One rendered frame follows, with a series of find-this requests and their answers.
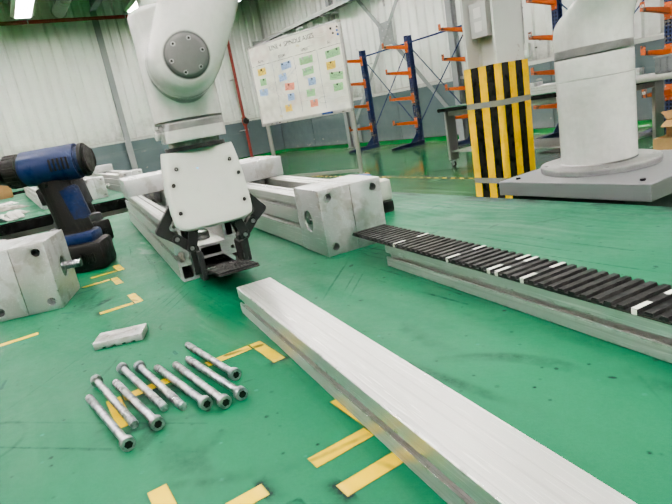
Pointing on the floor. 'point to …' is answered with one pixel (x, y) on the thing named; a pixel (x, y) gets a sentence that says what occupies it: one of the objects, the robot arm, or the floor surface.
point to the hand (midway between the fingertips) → (222, 259)
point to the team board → (304, 81)
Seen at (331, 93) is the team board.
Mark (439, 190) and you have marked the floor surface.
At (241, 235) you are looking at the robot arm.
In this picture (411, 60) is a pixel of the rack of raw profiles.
